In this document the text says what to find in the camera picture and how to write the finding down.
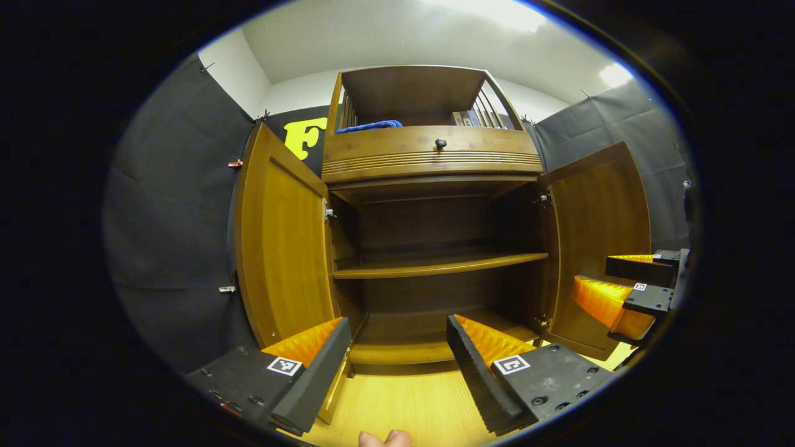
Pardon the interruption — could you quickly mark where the row of shelf books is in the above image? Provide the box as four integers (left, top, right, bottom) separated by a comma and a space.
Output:
451, 110, 499, 127

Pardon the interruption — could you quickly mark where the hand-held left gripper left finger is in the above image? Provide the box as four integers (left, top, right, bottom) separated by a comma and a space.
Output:
186, 317, 352, 437

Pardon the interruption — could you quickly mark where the small ceiling light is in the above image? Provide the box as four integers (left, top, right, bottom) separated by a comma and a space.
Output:
598, 62, 634, 89

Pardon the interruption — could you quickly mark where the wooden cabinet drawer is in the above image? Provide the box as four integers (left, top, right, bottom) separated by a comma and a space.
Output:
321, 125, 544, 184

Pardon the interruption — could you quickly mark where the blue cloth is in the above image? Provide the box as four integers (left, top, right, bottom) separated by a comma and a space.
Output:
336, 120, 403, 135

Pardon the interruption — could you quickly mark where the wooden cabinet shelf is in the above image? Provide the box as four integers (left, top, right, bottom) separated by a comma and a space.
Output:
331, 251, 550, 279

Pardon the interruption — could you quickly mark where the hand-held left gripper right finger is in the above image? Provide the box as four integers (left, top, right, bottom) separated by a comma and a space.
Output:
446, 314, 617, 436

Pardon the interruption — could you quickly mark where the wooden cabinet door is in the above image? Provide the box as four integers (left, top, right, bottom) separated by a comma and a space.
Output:
537, 141, 652, 362
235, 122, 353, 426

